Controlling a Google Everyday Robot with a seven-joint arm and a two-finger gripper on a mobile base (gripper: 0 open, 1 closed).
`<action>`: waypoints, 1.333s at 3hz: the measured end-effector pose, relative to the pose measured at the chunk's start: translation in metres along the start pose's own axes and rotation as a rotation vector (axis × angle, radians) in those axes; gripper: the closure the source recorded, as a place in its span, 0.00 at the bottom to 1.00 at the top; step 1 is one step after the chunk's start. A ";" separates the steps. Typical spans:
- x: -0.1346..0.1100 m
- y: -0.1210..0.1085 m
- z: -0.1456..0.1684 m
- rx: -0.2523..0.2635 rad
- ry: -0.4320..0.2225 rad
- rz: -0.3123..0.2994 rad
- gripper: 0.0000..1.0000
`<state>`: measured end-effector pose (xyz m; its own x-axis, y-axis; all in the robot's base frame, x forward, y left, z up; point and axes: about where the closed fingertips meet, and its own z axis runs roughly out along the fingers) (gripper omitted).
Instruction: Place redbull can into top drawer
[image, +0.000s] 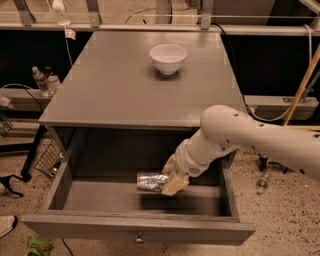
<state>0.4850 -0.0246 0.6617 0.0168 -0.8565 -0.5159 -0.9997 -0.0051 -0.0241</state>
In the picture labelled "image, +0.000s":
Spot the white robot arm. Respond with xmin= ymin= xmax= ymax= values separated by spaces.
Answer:
xmin=162 ymin=105 xmax=320 ymax=196

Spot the black stand leg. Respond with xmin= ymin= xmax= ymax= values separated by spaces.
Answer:
xmin=0 ymin=125 xmax=47 ymax=182

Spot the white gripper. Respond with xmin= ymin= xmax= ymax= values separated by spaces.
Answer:
xmin=162 ymin=139 xmax=214 ymax=196

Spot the silver blue redbull can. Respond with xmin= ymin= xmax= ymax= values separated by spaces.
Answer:
xmin=137 ymin=172 xmax=169 ymax=192

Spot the yellow wooden ladder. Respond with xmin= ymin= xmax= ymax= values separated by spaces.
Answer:
xmin=282 ymin=44 xmax=320 ymax=127

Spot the grey wooden cabinet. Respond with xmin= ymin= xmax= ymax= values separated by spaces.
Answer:
xmin=40 ymin=31 xmax=245 ymax=170

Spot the dark capped bottle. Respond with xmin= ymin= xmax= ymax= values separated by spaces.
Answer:
xmin=45 ymin=66 xmax=61 ymax=94

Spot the clear plastic water bottle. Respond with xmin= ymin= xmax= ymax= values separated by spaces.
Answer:
xmin=32 ymin=66 xmax=50 ymax=97

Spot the metal drawer knob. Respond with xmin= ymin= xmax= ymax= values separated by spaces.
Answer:
xmin=134 ymin=232 xmax=145 ymax=244

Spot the grey open top drawer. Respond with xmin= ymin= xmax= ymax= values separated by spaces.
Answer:
xmin=22 ymin=161 xmax=256 ymax=246

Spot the white ceramic bowl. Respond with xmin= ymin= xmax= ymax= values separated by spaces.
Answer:
xmin=149 ymin=44 xmax=187 ymax=75

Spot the metal railing frame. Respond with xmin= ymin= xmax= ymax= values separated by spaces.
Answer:
xmin=0 ymin=0 xmax=320 ymax=36

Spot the wire mesh basket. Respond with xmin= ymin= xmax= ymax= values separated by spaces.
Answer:
xmin=35 ymin=141 xmax=63 ymax=178

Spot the white shoe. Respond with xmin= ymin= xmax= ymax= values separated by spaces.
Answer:
xmin=0 ymin=215 xmax=17 ymax=238

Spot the plastic bottle on floor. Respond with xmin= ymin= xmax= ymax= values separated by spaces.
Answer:
xmin=257 ymin=169 xmax=270 ymax=195

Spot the white desk lamp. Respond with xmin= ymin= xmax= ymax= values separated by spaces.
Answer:
xmin=52 ymin=0 xmax=71 ymax=27

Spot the green snack bag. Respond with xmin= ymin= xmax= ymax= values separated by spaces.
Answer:
xmin=26 ymin=237 xmax=53 ymax=256

